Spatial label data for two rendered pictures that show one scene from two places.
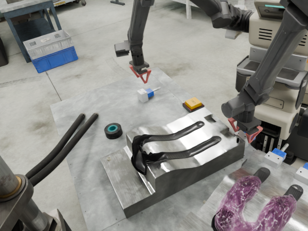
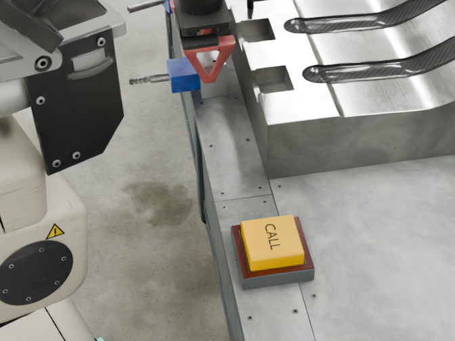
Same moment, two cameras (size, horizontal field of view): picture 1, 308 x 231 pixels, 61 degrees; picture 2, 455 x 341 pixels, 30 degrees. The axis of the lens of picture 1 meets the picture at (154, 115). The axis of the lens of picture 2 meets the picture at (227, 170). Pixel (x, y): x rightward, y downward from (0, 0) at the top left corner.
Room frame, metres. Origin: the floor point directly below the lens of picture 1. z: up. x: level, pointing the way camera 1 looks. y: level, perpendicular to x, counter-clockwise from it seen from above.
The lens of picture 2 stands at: (1.65, -0.11, 1.54)
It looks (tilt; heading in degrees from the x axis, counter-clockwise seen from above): 44 degrees down; 192
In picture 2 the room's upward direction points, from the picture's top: 2 degrees counter-clockwise
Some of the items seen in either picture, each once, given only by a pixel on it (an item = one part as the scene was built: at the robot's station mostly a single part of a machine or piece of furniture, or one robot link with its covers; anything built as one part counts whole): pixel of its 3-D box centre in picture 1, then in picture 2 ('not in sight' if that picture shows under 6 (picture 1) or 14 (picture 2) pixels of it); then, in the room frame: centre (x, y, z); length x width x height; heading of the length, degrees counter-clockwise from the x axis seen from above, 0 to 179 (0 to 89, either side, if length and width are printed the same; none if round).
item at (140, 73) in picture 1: (143, 74); not in sight; (1.15, 0.02, 0.97); 0.07 x 0.07 x 0.09; 24
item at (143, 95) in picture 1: (150, 92); not in sight; (1.19, 0.00, 0.83); 0.13 x 0.05 x 0.05; 115
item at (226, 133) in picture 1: (228, 136); (255, 42); (0.72, -0.27, 0.87); 0.05 x 0.05 x 0.04; 21
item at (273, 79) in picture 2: (211, 122); (271, 91); (0.82, -0.24, 0.87); 0.05 x 0.05 x 0.04; 21
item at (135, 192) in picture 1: (170, 151); (432, 51); (0.69, -0.04, 0.87); 0.50 x 0.26 x 0.14; 111
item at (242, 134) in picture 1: (250, 134); (176, 75); (0.75, -0.38, 0.83); 0.13 x 0.05 x 0.05; 112
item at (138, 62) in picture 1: (138, 59); not in sight; (1.17, 0.03, 1.04); 0.10 x 0.07 x 0.07; 24
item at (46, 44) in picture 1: (48, 44); not in sight; (3.67, 1.31, 0.28); 0.61 x 0.41 x 0.15; 114
